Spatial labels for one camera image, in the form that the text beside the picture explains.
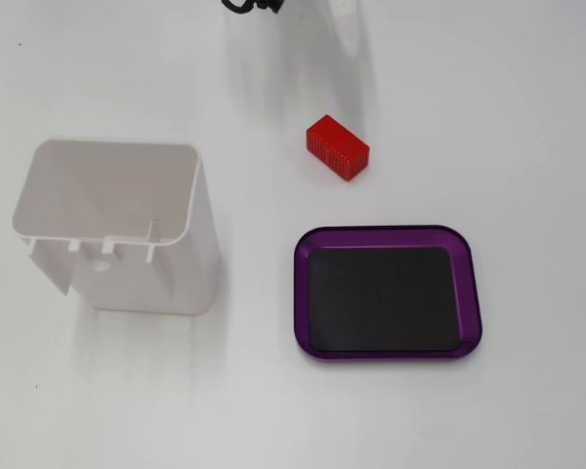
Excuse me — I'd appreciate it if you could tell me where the white moving gripper jaw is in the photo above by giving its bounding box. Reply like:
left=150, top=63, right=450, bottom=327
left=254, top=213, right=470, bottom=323
left=327, top=0, right=363, bottom=56

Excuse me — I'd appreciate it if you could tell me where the red ribbed rectangular cube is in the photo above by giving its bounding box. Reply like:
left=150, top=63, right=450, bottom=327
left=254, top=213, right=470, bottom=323
left=306, top=113, right=371, bottom=184

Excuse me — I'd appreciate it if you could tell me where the white plastic open box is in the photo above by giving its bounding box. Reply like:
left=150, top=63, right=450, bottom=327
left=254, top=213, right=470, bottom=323
left=11, top=138, right=222, bottom=318

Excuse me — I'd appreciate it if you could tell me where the purple metal tray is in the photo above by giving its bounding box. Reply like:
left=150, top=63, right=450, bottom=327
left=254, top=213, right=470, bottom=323
left=292, top=224, right=483, bottom=362

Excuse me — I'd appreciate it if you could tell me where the black cable with connector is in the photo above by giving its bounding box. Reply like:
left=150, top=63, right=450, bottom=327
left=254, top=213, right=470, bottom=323
left=221, top=0, right=283, bottom=16

